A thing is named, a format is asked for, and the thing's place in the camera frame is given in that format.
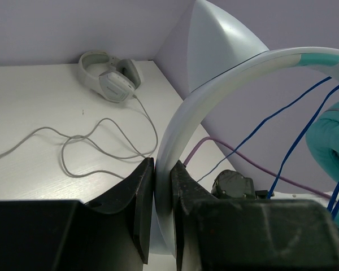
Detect thin blue headphone cable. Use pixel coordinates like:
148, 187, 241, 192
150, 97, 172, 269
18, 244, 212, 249
197, 76, 339, 221

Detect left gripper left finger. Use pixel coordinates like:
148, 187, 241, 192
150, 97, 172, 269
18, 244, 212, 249
0, 158, 154, 270

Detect grey headphone cable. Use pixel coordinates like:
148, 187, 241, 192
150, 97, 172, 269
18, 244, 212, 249
0, 94, 159, 181

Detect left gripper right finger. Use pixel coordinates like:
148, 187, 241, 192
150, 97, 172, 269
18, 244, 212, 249
171, 162, 339, 270

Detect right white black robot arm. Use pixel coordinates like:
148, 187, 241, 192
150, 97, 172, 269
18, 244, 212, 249
211, 170, 331, 206

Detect white grey headphones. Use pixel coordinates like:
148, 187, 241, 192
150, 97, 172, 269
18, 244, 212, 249
77, 50, 144, 103

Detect teal cat ear headphones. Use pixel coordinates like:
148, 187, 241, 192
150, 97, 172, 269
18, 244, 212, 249
150, 1, 339, 255

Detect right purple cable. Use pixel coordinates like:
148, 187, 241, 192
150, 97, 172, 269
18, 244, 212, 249
183, 136, 339, 200

